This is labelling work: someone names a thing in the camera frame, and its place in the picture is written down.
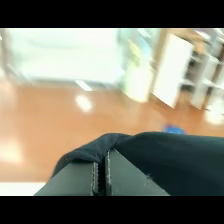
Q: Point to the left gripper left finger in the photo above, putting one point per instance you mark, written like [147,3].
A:
[71,180]

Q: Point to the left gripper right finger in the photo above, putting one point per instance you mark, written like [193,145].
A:
[128,178]

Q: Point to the black garment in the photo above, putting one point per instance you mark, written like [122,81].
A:
[173,160]

